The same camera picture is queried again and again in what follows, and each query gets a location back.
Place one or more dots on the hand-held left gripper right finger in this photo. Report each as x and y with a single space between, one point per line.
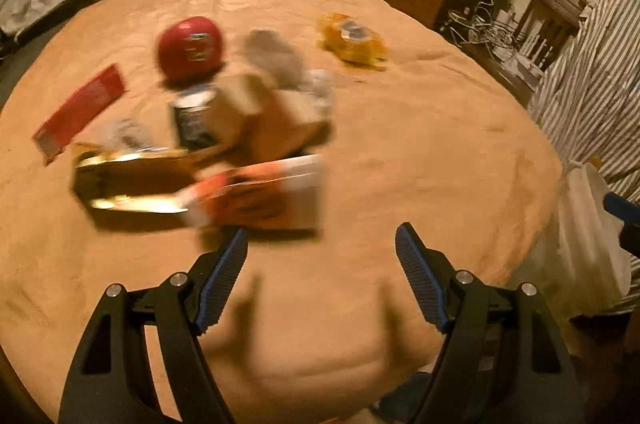
420 279

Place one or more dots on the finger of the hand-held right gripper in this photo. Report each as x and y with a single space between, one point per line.
622 209

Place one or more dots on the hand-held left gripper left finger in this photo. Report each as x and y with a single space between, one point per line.
222 284

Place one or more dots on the white plastic bag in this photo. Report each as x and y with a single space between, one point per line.
585 229

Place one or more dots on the white orange box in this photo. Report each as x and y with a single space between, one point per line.
260 199

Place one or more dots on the white towel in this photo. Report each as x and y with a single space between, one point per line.
275 54

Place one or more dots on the striped cloth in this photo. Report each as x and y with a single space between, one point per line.
590 94

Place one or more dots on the gold box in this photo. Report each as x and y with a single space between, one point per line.
125 184

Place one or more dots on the brown cardboard box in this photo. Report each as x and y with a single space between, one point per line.
270 119

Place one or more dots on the tall brown wooden chair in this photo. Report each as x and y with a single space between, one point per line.
550 11

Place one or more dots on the red flat box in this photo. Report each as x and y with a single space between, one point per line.
80 109

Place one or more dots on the red apple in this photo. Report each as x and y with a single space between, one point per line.
190 46

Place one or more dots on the yellow plastic packet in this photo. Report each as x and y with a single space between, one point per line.
350 46

